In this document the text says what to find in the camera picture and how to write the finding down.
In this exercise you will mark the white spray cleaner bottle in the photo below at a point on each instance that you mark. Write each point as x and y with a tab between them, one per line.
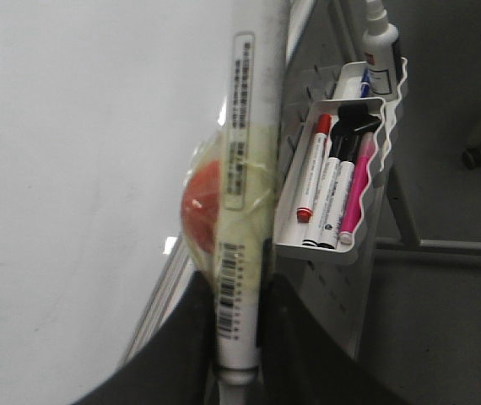
380	43

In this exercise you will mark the white marker tray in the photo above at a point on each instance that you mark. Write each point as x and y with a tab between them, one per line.
288	231

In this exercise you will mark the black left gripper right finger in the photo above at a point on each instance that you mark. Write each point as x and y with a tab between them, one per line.
302	364

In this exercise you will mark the red capped whiteboard marker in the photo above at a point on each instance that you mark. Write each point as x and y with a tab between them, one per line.
313	165

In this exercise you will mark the blue capped marker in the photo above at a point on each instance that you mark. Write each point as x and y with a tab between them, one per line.
365	85

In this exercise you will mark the black capped whiteboard marker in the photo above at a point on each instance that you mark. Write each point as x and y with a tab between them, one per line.
324	193

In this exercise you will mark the black object in tray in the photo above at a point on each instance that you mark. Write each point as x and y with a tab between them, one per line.
354	119

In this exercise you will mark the grey whiteboard stand frame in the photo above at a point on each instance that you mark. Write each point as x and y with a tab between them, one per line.
410	240

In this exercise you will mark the white perforated panel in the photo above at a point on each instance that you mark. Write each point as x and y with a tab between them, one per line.
322	64

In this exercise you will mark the red round magnet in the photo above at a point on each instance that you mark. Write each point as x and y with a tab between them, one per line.
200	205

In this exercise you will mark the white whiteboard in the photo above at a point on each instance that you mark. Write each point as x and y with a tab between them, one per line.
102	104

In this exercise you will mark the pink highlighter marker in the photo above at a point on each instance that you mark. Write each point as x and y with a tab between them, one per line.
359	182

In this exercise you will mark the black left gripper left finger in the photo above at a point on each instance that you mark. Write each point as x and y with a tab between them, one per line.
172	367

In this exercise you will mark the white black whiteboard marker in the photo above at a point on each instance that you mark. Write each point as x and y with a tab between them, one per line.
246	208

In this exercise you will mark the black chair caster wheel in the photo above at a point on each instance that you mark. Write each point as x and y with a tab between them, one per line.
471	158

